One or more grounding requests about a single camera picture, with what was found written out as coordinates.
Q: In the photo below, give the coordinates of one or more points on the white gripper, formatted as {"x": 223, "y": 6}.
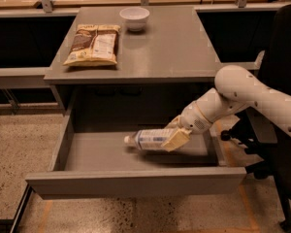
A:
{"x": 193, "y": 119}

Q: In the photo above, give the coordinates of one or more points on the blue plastic bottle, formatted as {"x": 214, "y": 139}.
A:
{"x": 148, "y": 139}

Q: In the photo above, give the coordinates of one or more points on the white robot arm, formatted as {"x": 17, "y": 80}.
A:
{"x": 235, "y": 90}

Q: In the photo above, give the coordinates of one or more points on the grey open top drawer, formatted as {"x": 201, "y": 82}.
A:
{"x": 92, "y": 160}

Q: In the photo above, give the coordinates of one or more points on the grey cabinet desk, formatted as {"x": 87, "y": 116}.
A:
{"x": 172, "y": 48}

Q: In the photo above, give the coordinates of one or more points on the black office chair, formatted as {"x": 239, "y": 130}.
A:
{"x": 261, "y": 137}

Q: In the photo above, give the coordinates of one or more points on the white bowl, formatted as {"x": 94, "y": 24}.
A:
{"x": 135, "y": 18}

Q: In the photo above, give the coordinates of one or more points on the brown yellow snack bag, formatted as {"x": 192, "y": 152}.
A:
{"x": 94, "y": 45}

